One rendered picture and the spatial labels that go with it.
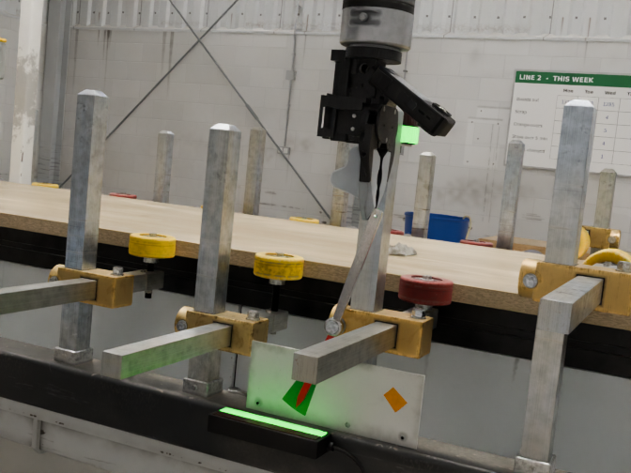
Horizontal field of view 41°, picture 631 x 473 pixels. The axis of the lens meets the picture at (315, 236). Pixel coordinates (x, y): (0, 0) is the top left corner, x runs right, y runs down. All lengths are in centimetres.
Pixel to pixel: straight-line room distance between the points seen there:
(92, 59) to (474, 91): 503
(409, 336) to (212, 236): 33
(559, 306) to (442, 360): 56
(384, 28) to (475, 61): 764
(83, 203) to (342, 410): 53
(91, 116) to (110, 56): 969
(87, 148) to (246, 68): 848
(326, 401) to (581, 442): 39
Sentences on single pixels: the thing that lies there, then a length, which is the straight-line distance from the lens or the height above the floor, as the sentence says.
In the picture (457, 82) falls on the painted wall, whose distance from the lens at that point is 871.
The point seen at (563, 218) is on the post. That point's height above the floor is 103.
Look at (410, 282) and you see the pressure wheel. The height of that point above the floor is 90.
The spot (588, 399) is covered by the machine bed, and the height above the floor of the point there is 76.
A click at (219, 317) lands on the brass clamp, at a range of 125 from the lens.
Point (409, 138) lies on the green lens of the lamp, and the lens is 117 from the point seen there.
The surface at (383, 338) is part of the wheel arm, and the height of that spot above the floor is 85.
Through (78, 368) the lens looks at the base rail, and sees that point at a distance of 141.
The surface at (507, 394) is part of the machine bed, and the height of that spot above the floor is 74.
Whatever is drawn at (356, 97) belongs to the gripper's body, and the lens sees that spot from 107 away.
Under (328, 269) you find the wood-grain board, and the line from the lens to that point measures 138.
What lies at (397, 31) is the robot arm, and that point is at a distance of 105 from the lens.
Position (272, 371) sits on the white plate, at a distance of 122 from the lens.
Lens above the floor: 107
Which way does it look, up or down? 5 degrees down
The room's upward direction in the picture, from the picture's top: 6 degrees clockwise
